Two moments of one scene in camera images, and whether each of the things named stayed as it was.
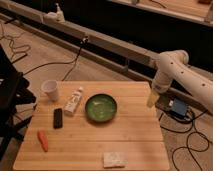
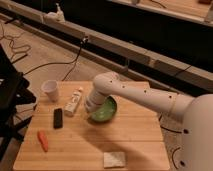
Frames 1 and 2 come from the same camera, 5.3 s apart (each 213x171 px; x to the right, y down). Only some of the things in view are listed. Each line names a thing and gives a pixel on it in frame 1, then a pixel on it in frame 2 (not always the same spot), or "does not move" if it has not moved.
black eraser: (58, 118) does not move
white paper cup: (50, 88) does not move
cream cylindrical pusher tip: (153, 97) to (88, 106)
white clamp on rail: (57, 16) does not move
